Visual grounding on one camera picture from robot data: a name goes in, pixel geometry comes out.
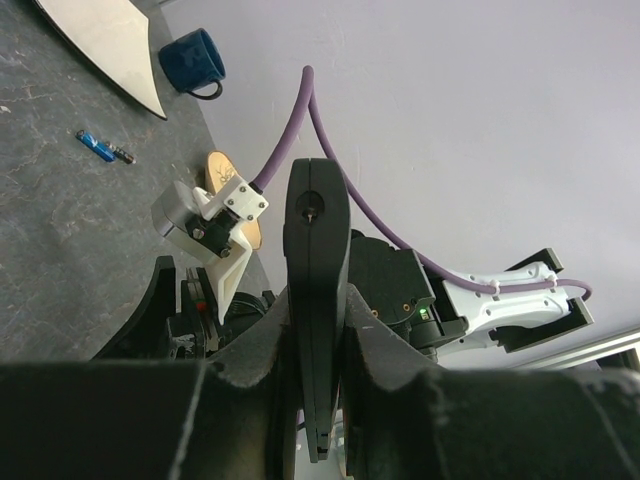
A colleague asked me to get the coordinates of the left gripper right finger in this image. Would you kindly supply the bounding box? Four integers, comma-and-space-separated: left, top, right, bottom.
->
342, 287, 639, 479

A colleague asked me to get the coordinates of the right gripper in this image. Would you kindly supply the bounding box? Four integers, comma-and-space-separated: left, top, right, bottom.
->
92, 254, 281, 361

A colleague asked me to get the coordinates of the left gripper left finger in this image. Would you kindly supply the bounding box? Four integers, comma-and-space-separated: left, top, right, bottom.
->
1, 293, 298, 479

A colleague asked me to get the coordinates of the black remote control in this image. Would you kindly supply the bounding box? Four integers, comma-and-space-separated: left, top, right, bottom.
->
283, 158, 351, 463

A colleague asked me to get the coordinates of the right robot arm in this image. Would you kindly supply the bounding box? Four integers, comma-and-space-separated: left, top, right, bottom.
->
96, 231, 593, 361

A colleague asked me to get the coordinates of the round wooden bird coaster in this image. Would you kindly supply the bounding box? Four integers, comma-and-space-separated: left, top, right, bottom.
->
205, 151, 269, 250

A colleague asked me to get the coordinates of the black battery right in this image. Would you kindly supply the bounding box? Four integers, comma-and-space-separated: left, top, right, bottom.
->
105, 142, 136, 165

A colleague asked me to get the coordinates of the blue battery right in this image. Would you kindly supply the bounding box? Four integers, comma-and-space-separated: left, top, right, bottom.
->
75, 130, 116, 163

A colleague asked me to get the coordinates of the navy blue cup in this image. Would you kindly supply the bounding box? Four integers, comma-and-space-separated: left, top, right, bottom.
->
158, 28, 226, 101

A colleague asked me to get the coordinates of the white square plate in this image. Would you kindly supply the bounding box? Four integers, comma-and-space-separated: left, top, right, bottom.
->
36, 0, 167, 120

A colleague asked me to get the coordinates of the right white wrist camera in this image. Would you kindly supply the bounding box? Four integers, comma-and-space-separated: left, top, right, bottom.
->
151, 181, 253, 322

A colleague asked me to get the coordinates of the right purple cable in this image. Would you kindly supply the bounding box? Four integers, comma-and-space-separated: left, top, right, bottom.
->
252, 65, 595, 304

